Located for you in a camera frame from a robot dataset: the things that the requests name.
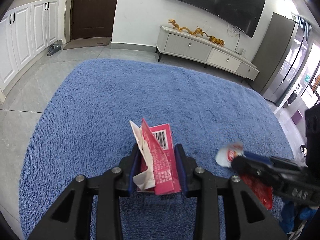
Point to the grey refrigerator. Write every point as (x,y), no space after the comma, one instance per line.
(279,58)

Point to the purple stool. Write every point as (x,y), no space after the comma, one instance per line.
(297,117)

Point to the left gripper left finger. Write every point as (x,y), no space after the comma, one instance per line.
(70,215)

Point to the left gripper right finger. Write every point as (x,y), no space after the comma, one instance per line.
(245,216)

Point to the washing machine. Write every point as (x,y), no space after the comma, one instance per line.
(292,97)

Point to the golden dragon ornament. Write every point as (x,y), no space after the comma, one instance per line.
(197,31)

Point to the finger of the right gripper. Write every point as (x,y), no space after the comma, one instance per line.
(258,158)
(265,173)

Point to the orange tiger ornament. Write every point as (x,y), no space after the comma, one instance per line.
(215,40)

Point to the pink snack box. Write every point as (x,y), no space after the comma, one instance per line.
(157,172)

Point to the dark brown door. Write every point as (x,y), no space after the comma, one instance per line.
(92,18)

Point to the blue fluffy blanket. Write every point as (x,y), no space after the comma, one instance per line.
(86,126)

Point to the red white wrapper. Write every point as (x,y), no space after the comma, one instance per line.
(224,158)

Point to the white wall cabinets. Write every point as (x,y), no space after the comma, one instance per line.
(26,31)

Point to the brown door mat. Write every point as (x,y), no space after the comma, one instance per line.
(87,42)

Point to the blue gloved right hand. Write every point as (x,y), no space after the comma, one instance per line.
(294,217)

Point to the grey slipper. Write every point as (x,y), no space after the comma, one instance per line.
(54,48)

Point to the white tv cabinet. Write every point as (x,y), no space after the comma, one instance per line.
(186,46)

